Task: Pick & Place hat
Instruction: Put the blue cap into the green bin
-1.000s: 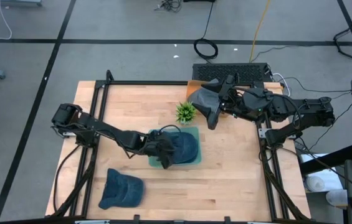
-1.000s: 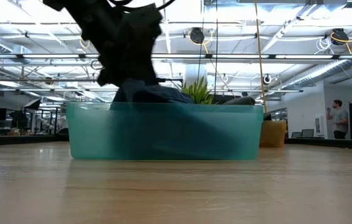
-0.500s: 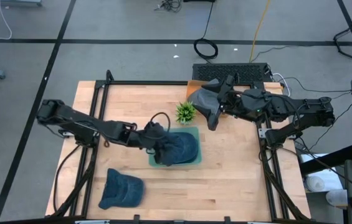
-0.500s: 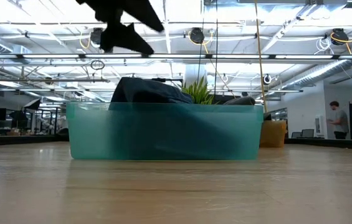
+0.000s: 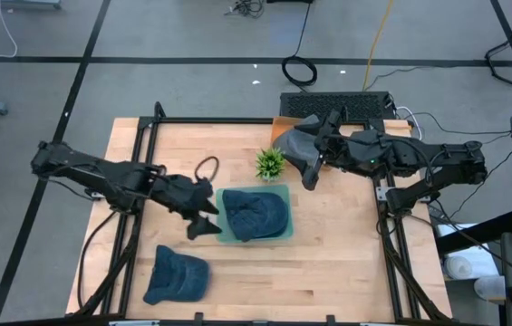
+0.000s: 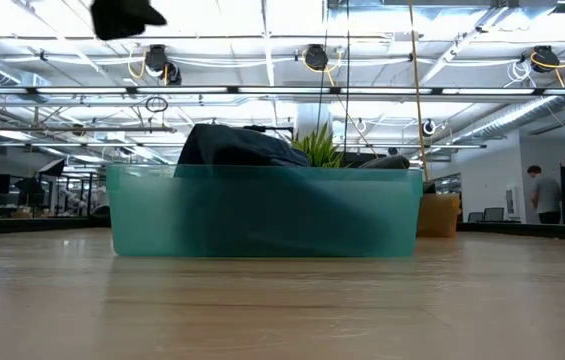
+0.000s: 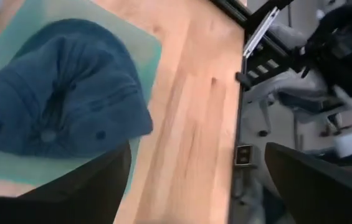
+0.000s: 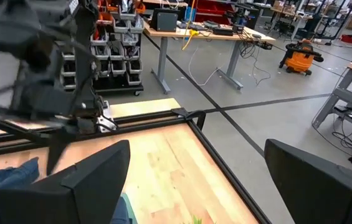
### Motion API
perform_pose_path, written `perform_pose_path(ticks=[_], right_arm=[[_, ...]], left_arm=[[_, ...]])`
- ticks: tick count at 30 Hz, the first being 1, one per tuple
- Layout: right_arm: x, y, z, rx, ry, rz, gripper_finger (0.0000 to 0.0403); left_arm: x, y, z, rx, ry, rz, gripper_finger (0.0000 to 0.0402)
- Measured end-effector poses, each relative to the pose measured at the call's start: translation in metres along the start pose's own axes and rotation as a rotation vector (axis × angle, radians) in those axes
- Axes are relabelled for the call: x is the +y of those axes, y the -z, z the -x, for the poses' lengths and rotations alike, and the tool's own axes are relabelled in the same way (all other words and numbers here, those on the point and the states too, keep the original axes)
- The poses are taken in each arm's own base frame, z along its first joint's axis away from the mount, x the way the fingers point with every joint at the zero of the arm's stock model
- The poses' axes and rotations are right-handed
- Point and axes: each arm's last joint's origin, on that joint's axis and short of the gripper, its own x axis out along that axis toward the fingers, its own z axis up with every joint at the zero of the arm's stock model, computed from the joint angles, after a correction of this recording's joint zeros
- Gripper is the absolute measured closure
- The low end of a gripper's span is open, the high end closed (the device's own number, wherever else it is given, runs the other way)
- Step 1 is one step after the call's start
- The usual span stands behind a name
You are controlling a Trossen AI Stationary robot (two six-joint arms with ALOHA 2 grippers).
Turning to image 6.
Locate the artificial green plant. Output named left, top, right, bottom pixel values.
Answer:
left=291, top=123, right=345, bottom=169

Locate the orange translucent plastic bin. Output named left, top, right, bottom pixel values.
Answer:
left=415, top=193, right=461, bottom=238

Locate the person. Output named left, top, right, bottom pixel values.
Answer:
left=526, top=164, right=563, bottom=225

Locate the black hanging cable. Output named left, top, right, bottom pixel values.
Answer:
left=343, top=0, right=352, bottom=154

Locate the dark blue denim cap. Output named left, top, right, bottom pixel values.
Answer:
left=174, top=123, right=313, bottom=211
left=181, top=168, right=388, bottom=256

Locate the green translucent plastic bin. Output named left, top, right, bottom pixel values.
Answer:
left=106, top=163, right=424, bottom=259

